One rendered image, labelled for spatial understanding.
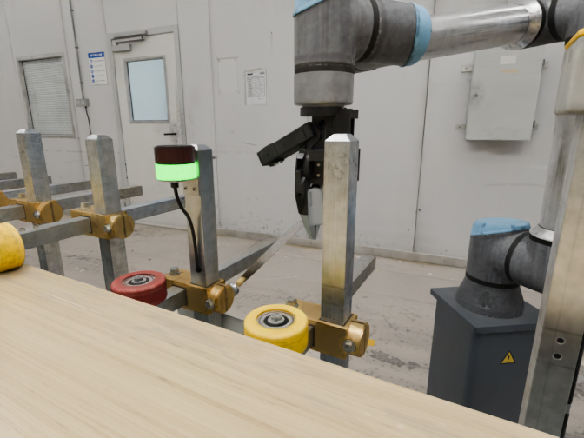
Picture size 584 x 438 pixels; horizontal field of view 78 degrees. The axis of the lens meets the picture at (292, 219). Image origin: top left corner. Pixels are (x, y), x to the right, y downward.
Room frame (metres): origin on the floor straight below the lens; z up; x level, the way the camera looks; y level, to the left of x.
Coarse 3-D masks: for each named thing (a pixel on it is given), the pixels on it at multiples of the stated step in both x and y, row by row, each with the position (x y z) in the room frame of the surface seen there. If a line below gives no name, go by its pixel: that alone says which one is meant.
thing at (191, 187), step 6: (192, 162) 0.55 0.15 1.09; (162, 180) 0.53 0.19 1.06; (168, 180) 0.53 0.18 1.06; (174, 180) 0.53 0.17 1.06; (180, 180) 0.53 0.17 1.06; (186, 180) 0.55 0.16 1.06; (192, 180) 0.57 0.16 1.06; (198, 180) 0.57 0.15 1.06; (174, 186) 0.54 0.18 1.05; (186, 186) 0.58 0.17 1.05; (192, 186) 0.57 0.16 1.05; (198, 186) 0.57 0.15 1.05; (174, 192) 0.55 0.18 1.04; (186, 192) 0.58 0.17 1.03; (192, 192) 0.57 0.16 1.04; (198, 192) 0.57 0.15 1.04; (180, 204) 0.55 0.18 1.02; (186, 216) 0.56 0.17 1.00; (192, 228) 0.57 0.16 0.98; (192, 234) 0.57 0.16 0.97; (198, 264) 0.57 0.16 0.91; (198, 270) 0.57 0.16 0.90
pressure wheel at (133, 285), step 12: (120, 276) 0.53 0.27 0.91; (132, 276) 0.54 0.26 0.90; (144, 276) 0.54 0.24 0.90; (156, 276) 0.53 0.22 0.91; (120, 288) 0.49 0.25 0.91; (132, 288) 0.49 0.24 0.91; (144, 288) 0.49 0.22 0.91; (156, 288) 0.50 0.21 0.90; (144, 300) 0.49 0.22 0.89; (156, 300) 0.50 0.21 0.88
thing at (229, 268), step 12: (264, 240) 0.87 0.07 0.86; (276, 240) 0.87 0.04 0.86; (240, 252) 0.78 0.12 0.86; (252, 252) 0.78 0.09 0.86; (264, 252) 0.81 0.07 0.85; (228, 264) 0.70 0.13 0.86; (240, 264) 0.73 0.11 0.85; (228, 276) 0.69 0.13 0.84; (180, 288) 0.59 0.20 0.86; (168, 300) 0.55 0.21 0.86; (180, 300) 0.57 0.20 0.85
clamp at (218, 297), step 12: (168, 276) 0.61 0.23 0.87; (180, 276) 0.61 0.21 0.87; (168, 288) 0.60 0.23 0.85; (192, 288) 0.58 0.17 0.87; (204, 288) 0.57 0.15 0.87; (216, 288) 0.57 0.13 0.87; (228, 288) 0.58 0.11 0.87; (192, 300) 0.58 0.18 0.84; (204, 300) 0.56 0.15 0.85; (216, 300) 0.55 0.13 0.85; (228, 300) 0.58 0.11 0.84; (204, 312) 0.56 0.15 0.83; (216, 312) 0.56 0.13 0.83
